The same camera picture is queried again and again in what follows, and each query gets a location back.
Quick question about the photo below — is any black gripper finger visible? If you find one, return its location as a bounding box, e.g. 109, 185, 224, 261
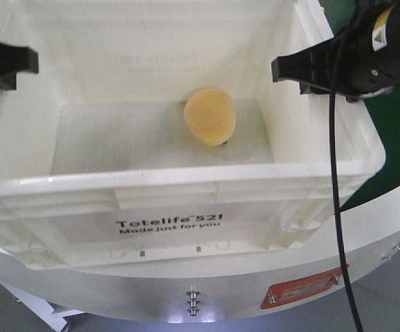
0, 42, 39, 91

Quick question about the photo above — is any white conveyor outer rim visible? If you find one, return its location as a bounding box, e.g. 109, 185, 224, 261
0, 186, 400, 323

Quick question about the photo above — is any black cable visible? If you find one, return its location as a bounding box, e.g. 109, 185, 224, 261
329, 20, 364, 332

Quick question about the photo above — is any white plastic tote crate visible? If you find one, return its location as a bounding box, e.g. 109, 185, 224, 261
0, 0, 387, 274

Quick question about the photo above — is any yellow plush mango toy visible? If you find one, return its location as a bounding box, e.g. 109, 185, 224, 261
184, 89, 237, 147

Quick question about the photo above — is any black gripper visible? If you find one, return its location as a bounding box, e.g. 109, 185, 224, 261
271, 1, 400, 100

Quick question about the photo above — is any red warning label plate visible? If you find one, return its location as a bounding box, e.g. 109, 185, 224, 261
261, 267, 343, 310

